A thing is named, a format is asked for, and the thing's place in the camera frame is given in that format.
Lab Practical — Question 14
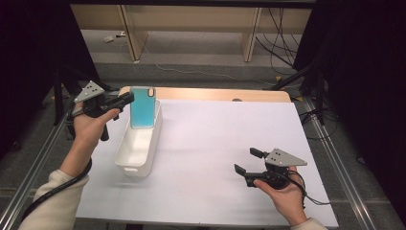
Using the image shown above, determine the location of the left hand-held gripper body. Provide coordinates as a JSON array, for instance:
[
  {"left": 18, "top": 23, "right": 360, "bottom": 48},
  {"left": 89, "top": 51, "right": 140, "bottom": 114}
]
[{"left": 74, "top": 80, "right": 113, "bottom": 142}]

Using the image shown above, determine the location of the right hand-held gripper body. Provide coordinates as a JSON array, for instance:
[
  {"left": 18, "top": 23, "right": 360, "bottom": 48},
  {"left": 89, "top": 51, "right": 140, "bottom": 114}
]
[{"left": 244, "top": 148, "right": 308, "bottom": 190}]

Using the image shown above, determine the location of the iridescent blue phone case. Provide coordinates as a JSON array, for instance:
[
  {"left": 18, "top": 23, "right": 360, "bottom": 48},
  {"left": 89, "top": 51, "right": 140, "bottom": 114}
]
[{"left": 129, "top": 86, "right": 158, "bottom": 130}]

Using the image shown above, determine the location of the white plastic bin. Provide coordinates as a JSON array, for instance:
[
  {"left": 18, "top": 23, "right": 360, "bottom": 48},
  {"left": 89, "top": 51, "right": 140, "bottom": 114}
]
[{"left": 113, "top": 99, "right": 164, "bottom": 178}]

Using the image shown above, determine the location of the person's left hand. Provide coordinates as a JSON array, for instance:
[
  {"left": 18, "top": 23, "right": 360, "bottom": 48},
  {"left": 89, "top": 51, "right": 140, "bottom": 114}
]
[{"left": 72, "top": 108, "right": 121, "bottom": 155}]

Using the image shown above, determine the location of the person's right hand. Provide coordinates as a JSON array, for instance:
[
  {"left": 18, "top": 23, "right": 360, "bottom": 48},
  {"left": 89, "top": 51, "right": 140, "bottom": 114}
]
[{"left": 253, "top": 166, "right": 308, "bottom": 226}]

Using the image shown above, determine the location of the black curtain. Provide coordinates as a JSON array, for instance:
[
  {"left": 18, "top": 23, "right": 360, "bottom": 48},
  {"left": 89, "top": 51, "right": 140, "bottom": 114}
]
[
  {"left": 293, "top": 0, "right": 406, "bottom": 224},
  {"left": 0, "top": 0, "right": 101, "bottom": 157}
]

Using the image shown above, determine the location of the beige wooden desk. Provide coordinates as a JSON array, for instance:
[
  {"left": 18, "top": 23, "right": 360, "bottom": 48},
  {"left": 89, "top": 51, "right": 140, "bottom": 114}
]
[{"left": 70, "top": 3, "right": 312, "bottom": 63}]

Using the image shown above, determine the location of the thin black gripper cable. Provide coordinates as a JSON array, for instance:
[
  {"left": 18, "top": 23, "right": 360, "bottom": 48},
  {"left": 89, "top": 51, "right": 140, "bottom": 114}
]
[{"left": 286, "top": 170, "right": 331, "bottom": 207}]

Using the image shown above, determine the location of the black floor cable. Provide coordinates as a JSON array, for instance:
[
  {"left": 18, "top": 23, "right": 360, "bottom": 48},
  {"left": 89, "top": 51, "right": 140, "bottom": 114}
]
[{"left": 300, "top": 107, "right": 340, "bottom": 142}]

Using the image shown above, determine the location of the aluminium floor rail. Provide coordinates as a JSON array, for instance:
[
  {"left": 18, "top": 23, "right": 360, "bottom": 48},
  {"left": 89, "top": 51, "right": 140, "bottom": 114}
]
[
  {"left": 0, "top": 114, "right": 70, "bottom": 230},
  {"left": 303, "top": 96, "right": 381, "bottom": 230}
]

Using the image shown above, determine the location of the white floor cable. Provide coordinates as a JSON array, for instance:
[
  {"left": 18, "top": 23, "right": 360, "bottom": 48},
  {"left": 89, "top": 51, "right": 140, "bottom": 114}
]
[{"left": 154, "top": 61, "right": 276, "bottom": 88}]

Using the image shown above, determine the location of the thick black gripper cable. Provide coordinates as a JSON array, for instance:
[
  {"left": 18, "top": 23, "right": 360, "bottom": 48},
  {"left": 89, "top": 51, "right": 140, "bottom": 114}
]
[{"left": 21, "top": 157, "right": 94, "bottom": 222}]

